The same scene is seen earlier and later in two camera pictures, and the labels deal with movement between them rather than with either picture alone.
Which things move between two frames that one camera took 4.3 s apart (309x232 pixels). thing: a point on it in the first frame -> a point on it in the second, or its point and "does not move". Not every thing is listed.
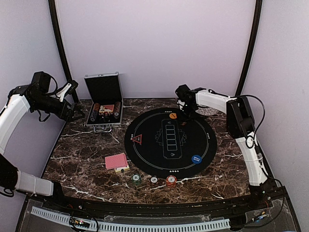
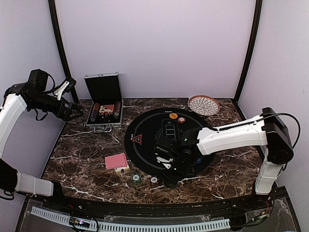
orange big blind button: [173, 115] does not move
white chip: [154, 180] does not move
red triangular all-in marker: [137, 138] does not move
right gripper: [193, 116] -> [170, 180]
